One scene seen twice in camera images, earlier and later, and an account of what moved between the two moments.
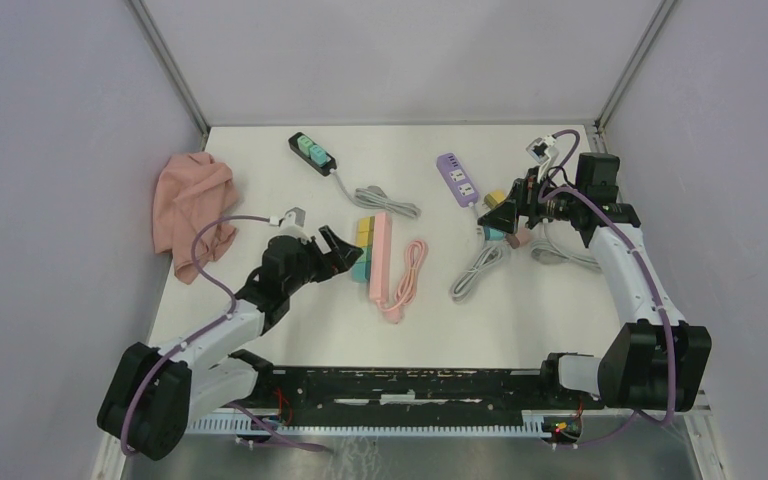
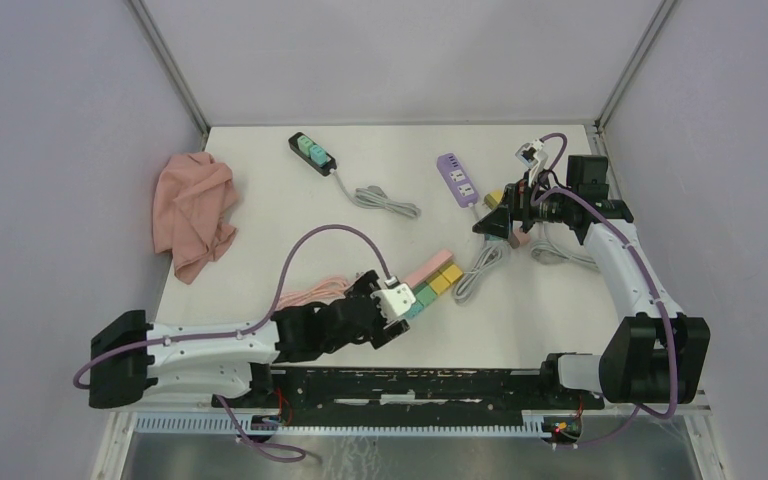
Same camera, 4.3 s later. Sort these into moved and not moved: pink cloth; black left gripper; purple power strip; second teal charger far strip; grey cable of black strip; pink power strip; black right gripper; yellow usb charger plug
Moved: pink power strip; black left gripper
Not moved: purple power strip; grey cable of black strip; yellow usb charger plug; black right gripper; second teal charger far strip; pink cloth
